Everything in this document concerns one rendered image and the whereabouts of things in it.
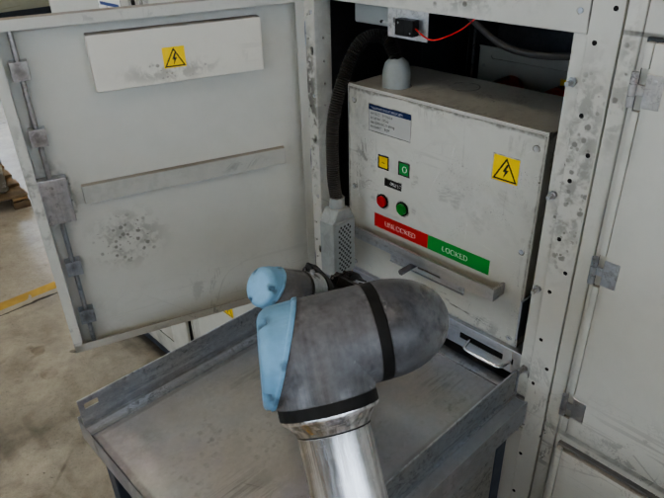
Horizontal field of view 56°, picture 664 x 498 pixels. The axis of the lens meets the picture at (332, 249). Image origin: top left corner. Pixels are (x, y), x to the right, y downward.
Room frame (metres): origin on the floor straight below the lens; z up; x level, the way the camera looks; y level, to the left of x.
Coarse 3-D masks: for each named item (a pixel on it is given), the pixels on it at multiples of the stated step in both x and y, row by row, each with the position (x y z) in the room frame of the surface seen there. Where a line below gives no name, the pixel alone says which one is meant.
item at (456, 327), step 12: (372, 276) 1.31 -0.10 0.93; (456, 324) 1.11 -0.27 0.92; (468, 324) 1.10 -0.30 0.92; (456, 336) 1.11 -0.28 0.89; (468, 336) 1.09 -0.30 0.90; (480, 336) 1.06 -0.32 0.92; (492, 336) 1.05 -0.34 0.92; (468, 348) 1.08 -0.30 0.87; (480, 348) 1.06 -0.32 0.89; (492, 348) 1.04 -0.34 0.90; (516, 348) 1.01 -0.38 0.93; (492, 360) 1.04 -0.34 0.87; (516, 360) 1.00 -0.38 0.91
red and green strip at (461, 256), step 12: (384, 216) 1.29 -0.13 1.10; (384, 228) 1.29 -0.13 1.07; (396, 228) 1.26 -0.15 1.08; (408, 228) 1.23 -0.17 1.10; (420, 240) 1.21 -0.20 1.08; (432, 240) 1.18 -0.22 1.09; (444, 252) 1.16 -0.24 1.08; (456, 252) 1.14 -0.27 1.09; (468, 252) 1.11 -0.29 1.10; (468, 264) 1.11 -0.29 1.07; (480, 264) 1.09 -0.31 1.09
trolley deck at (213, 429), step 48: (192, 384) 1.02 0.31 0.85; (240, 384) 1.01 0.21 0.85; (384, 384) 1.00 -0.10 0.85; (432, 384) 1.00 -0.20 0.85; (480, 384) 0.99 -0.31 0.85; (144, 432) 0.89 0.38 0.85; (192, 432) 0.88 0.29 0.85; (240, 432) 0.88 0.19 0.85; (288, 432) 0.87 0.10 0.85; (384, 432) 0.87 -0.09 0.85; (432, 432) 0.86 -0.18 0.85; (480, 432) 0.86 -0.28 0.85; (144, 480) 0.77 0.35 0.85; (192, 480) 0.77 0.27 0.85; (240, 480) 0.76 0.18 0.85; (288, 480) 0.76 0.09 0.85; (384, 480) 0.75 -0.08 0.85; (432, 480) 0.75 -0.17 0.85
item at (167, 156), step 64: (192, 0) 1.32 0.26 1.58; (256, 0) 1.36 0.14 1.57; (0, 64) 1.15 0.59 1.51; (64, 64) 1.22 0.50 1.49; (128, 64) 1.25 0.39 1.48; (192, 64) 1.30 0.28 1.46; (256, 64) 1.36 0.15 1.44; (64, 128) 1.21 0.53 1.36; (128, 128) 1.26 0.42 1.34; (192, 128) 1.32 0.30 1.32; (256, 128) 1.38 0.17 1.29; (64, 192) 1.18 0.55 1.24; (128, 192) 1.23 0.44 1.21; (192, 192) 1.31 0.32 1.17; (256, 192) 1.37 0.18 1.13; (64, 256) 1.18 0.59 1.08; (128, 256) 1.24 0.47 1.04; (192, 256) 1.30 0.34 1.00; (256, 256) 1.37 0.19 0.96; (128, 320) 1.23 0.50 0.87
